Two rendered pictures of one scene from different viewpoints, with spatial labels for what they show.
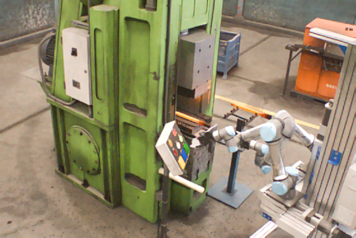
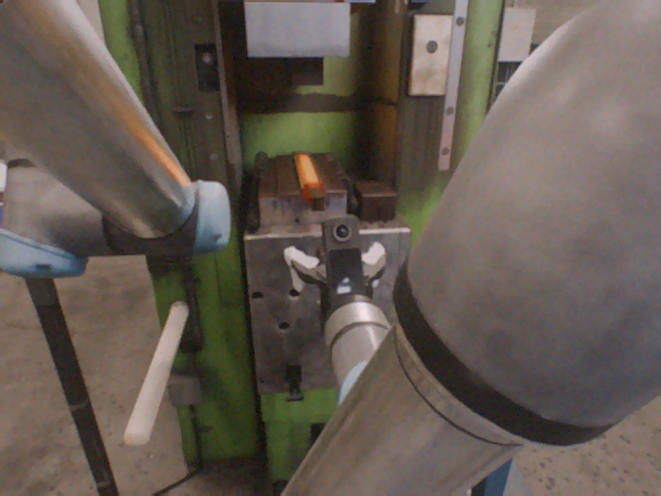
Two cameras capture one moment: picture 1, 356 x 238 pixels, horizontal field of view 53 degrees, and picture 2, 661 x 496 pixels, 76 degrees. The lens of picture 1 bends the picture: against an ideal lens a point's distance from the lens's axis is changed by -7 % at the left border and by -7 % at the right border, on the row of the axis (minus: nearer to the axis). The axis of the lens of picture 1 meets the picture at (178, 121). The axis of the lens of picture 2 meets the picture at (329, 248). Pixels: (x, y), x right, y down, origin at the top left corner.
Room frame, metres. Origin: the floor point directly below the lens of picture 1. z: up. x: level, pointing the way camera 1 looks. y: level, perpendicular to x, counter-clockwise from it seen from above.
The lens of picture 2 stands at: (2.38, -0.90, 1.27)
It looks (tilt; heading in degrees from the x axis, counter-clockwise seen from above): 25 degrees down; 48
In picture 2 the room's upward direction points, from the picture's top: straight up
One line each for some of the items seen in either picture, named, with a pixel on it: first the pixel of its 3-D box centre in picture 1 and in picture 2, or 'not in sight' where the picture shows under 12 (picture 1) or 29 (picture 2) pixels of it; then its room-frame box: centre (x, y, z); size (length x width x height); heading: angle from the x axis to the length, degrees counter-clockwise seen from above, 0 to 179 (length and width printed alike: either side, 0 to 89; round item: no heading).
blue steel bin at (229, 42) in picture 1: (205, 48); not in sight; (7.12, -0.44, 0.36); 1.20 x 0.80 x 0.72; 66
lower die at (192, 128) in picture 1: (178, 119); (297, 182); (3.07, -0.01, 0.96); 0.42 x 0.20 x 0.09; 56
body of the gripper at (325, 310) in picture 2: (244, 142); (346, 304); (2.72, -0.56, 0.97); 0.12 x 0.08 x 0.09; 55
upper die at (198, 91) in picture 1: (181, 83); (292, 34); (3.07, -0.01, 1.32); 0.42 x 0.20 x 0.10; 56
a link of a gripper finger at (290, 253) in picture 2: not in sight; (298, 273); (2.72, -0.45, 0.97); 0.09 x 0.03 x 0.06; 91
